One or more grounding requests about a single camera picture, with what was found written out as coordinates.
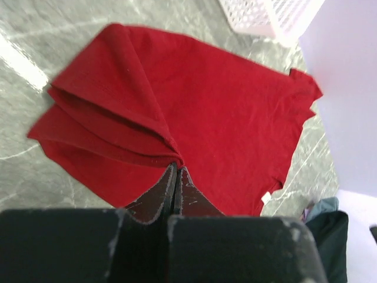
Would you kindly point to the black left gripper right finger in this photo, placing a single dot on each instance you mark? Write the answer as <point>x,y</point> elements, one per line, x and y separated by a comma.
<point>189,201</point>

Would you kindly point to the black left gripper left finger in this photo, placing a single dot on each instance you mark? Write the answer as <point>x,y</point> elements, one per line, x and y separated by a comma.
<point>157,200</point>

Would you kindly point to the red t-shirt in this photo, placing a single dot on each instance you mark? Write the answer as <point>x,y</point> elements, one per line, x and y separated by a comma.
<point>137,99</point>

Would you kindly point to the folded light blue t-shirt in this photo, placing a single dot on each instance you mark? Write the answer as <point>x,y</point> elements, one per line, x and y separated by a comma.
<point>315,209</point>

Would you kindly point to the folded black t-shirt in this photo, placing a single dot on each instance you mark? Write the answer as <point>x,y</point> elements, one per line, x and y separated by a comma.
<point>330,231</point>

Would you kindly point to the white perforated plastic basket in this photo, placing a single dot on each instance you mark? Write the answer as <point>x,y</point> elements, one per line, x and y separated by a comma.
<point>282,20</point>

